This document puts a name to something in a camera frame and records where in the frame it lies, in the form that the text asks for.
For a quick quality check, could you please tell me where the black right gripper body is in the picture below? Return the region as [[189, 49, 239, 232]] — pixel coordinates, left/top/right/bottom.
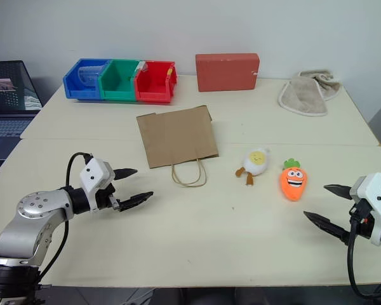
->
[[348, 198, 374, 241]]

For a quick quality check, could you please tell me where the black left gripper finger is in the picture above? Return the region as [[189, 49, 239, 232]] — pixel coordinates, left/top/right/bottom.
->
[[113, 167, 138, 182], [117, 191, 155, 212]]

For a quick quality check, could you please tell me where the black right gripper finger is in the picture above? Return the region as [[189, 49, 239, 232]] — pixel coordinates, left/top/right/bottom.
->
[[302, 210, 352, 246], [323, 183, 355, 201]]

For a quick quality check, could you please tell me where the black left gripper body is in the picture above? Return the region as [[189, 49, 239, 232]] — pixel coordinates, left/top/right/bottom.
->
[[92, 183, 122, 213]]

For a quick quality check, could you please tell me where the orange carrot plush toy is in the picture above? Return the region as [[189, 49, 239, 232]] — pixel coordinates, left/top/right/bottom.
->
[[279, 158, 309, 202]]

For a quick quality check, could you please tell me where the brown paper bag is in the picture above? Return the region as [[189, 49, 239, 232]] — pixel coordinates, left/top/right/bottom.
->
[[136, 105, 220, 188]]

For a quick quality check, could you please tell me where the egg plush toy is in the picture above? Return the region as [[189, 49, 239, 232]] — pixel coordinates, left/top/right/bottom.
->
[[235, 146, 272, 186]]

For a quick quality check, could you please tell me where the green plastic storage bin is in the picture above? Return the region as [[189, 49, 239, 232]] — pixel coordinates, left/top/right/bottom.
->
[[98, 59, 144, 102]]

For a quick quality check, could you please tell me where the red plastic storage bin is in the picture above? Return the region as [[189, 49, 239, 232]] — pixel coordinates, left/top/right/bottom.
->
[[133, 60, 178, 105]]

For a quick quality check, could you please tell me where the blue plastic storage bin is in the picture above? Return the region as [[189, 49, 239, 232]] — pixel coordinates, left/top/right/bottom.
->
[[62, 58, 112, 102]]

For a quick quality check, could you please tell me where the beige folded towel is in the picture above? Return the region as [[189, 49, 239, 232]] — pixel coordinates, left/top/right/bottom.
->
[[277, 69, 342, 117]]

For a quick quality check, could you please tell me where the clear plastic cup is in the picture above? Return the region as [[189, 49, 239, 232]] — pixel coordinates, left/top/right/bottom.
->
[[77, 64, 106, 87]]

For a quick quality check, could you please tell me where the red rectangular box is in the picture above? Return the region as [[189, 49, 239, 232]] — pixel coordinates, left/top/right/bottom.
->
[[195, 53, 261, 93]]

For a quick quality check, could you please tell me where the dark open laptop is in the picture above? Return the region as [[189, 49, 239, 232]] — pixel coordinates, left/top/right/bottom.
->
[[0, 60, 43, 139]]

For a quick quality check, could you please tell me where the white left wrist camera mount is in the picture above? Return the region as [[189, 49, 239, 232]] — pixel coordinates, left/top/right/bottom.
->
[[79, 158, 116, 193]]

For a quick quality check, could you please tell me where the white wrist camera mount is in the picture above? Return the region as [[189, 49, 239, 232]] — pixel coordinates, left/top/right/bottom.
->
[[79, 158, 116, 193], [351, 172, 381, 247]]

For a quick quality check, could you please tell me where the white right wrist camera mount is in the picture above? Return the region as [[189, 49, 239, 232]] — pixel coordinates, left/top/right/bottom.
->
[[351, 172, 381, 247]]

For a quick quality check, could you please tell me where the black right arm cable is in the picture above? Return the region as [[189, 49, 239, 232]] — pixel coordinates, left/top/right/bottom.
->
[[346, 219, 381, 299]]

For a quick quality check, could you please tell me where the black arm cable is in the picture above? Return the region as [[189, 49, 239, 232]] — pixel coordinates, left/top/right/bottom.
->
[[346, 219, 381, 299], [37, 152, 93, 287]]

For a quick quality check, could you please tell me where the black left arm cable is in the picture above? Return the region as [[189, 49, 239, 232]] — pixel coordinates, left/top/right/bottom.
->
[[37, 152, 93, 287]]

